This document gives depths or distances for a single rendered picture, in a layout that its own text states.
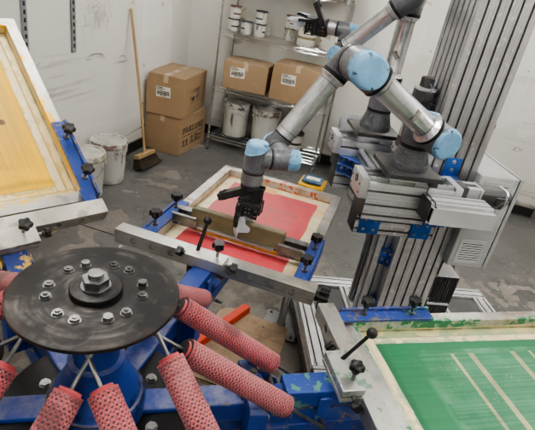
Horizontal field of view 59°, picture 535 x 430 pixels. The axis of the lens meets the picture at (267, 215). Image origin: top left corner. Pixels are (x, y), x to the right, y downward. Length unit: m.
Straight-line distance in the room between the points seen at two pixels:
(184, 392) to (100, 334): 0.17
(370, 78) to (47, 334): 1.16
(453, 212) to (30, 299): 1.50
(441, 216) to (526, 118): 3.48
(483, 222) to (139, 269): 1.42
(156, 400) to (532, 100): 4.72
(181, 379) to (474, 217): 1.42
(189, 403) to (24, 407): 0.40
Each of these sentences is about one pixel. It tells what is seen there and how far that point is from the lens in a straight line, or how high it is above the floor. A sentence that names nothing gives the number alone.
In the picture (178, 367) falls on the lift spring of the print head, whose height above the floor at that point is 1.25.
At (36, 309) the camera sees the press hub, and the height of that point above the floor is 1.31.
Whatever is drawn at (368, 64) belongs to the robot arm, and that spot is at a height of 1.66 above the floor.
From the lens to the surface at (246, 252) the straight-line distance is 1.72.
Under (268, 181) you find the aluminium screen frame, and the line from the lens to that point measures 2.24.
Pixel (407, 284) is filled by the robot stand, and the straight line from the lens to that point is 2.50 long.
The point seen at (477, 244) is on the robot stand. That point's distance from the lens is 2.42.
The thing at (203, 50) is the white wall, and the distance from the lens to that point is 5.65.
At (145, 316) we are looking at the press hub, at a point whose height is 1.31.
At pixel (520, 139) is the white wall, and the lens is 5.37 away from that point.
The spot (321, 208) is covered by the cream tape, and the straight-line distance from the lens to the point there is 2.15.
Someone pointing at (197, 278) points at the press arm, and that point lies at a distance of 1.41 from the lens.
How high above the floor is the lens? 1.87
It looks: 27 degrees down
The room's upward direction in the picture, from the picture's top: 10 degrees clockwise
